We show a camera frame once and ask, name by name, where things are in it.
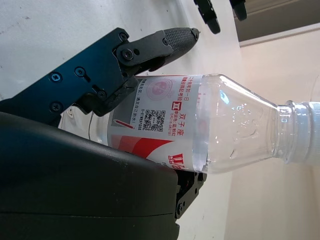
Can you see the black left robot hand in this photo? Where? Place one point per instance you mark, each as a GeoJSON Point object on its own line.
{"type": "Point", "coordinates": [212, 17]}

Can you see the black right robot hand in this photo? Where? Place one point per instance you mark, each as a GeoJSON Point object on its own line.
{"type": "Point", "coordinates": [62, 180]}

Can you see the clear plastic water bottle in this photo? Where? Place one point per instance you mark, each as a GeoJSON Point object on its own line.
{"type": "Point", "coordinates": [225, 125]}

